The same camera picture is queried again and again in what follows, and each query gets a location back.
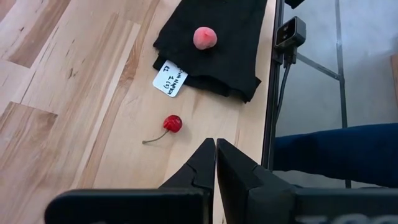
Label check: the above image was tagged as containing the red toy cherry with stem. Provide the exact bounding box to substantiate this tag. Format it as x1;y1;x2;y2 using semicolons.
142;114;184;145

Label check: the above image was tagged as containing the black camera box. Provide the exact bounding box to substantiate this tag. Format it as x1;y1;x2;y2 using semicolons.
274;16;307;51

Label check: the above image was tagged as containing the person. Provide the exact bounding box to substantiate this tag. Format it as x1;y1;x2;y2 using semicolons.
272;123;398;189

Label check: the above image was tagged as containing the white handwritten paper tag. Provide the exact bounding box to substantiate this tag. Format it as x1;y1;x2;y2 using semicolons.
152;59;189;98

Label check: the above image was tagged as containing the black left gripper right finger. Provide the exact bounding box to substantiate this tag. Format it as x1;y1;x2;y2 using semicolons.
216;138;398;224

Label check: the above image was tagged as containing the black camera cable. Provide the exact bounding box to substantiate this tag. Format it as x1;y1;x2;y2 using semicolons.
275;46;298;131

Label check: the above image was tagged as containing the black aluminium table frame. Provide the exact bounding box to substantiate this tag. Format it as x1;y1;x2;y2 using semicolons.
260;0;353;189

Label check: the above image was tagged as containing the pink toy peach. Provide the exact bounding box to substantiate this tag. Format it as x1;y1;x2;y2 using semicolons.
192;26;218;51

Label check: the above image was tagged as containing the black folded cloth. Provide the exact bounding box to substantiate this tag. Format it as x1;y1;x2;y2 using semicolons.
152;0;269;104

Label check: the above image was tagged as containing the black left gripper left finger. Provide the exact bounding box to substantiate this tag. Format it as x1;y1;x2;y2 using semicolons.
44;138;218;224

